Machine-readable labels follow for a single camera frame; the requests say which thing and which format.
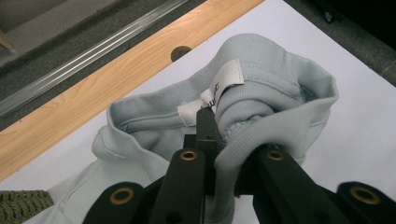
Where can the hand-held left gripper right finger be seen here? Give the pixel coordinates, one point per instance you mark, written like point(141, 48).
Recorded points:
point(246, 174)

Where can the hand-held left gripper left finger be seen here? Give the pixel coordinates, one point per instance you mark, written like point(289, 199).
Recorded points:
point(206, 127)

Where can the light grey sweatshirt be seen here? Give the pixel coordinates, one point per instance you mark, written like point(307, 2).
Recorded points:
point(264, 56)

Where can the green knitted cloth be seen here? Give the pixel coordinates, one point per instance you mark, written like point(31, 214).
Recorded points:
point(21, 207)

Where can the beige object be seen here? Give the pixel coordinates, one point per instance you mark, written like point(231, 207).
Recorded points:
point(5, 42)

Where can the aluminium rail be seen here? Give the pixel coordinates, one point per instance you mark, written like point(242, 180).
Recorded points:
point(77, 60)

